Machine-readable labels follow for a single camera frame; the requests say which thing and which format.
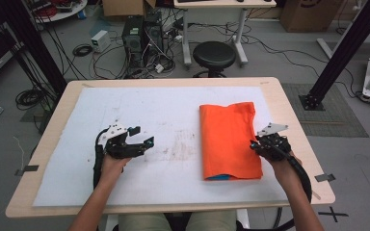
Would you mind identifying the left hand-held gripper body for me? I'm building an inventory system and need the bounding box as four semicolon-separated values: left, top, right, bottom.
96;121;144;161

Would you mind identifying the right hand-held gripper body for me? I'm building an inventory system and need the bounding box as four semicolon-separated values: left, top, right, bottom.
255;122;293;162

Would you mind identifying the orange polo shirt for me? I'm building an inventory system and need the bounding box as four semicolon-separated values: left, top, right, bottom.
198;101;264;182

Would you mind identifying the person's left hand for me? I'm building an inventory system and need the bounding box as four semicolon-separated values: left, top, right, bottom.
100;153;133;186

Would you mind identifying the white table mat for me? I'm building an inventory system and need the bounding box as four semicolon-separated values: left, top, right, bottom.
33;86;302;208

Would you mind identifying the grey tape piece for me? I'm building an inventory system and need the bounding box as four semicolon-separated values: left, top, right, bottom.
314;173;337;183
14;165;40;177

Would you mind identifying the grey floor mat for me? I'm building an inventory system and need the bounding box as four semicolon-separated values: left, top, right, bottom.
281;83;370;139

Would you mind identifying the black computer tower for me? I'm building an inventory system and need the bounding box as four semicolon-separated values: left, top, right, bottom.
121;15;146;68
144;22;166;62

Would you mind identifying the small white box device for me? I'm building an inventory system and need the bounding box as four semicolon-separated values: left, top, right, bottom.
91;29;111;53

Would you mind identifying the black round stool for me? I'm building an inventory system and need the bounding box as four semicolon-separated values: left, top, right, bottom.
192;40;237;79

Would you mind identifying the round white table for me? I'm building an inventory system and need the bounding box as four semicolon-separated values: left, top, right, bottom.
28;0;89;23

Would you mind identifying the large cardboard box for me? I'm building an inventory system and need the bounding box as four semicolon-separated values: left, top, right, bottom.
279;0;346;33

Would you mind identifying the white desk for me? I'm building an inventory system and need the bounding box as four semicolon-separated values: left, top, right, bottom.
172;0;278;68

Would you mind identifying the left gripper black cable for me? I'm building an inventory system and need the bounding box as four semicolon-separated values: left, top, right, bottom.
92;127;110;191

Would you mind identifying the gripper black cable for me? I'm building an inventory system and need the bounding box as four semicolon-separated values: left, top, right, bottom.
271;145;313;231
92;127;110;191

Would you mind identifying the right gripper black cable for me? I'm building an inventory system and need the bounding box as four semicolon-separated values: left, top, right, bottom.
271;145;313;231

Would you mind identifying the long black floor cable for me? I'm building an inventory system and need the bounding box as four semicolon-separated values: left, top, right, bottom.
247;33;364;97

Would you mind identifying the small black cable coil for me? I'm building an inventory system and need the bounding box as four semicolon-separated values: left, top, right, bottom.
72;43;93;58

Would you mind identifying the large black cable coil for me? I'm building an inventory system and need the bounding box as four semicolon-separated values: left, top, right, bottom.
14;88;47;111

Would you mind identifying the white desk frame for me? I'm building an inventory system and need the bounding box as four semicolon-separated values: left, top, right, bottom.
316;23;370;61

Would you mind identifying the black metal post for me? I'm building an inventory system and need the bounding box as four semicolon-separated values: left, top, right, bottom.
1;0;67;97
299;0;370;112

